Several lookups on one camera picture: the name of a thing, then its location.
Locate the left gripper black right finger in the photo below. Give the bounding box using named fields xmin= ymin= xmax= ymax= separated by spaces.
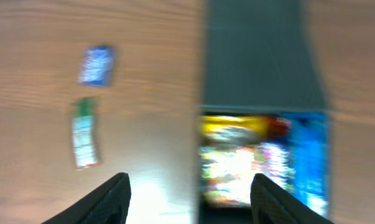
xmin=250 ymin=174 xmax=333 ymax=224

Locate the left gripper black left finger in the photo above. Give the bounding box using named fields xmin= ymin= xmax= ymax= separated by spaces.
xmin=42 ymin=172 xmax=131 ymax=224

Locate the Haribo gummy bag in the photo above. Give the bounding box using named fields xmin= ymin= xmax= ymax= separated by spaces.
xmin=199 ymin=138 xmax=295 ymax=207

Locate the red Hacks candy bag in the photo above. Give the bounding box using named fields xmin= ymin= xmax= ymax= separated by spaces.
xmin=267 ymin=117 xmax=291 ymax=138

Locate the yellow Hacks candy bag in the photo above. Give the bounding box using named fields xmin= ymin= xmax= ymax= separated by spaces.
xmin=201 ymin=116 xmax=269 ymax=141

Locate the blue Oreo cookie pack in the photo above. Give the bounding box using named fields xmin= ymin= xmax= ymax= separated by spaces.
xmin=282 ymin=112 xmax=328 ymax=217

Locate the green chocolate bar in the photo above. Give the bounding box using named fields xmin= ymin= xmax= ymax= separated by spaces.
xmin=71 ymin=98 xmax=100 ymax=169

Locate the blue Eclipse mint pack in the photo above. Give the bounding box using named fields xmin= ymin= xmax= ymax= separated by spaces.
xmin=78 ymin=45 xmax=115 ymax=87

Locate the black gift box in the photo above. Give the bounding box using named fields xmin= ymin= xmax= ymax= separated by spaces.
xmin=196 ymin=0 xmax=330 ymax=223

